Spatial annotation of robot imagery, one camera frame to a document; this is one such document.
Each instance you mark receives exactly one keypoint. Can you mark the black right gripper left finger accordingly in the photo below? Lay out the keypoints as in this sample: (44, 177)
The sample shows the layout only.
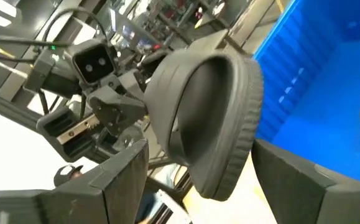
(111, 202)

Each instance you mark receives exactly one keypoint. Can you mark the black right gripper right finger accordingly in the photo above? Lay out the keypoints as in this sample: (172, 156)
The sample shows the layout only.
(291, 193)

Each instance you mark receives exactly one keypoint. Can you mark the black rubber slide sandal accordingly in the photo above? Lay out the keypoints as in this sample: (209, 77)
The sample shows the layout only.
(245, 124)

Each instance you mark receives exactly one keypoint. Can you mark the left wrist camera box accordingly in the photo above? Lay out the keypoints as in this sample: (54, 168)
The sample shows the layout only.
(92, 63)

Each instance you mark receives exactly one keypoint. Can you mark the metal shelving rack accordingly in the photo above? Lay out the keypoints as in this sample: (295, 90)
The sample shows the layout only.
(173, 28)

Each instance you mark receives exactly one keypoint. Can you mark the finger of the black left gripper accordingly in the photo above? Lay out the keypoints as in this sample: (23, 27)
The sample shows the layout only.
(117, 109)
(150, 63)

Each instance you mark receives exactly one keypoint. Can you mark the blue plastic bin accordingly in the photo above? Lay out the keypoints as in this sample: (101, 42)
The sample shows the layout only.
(322, 109)

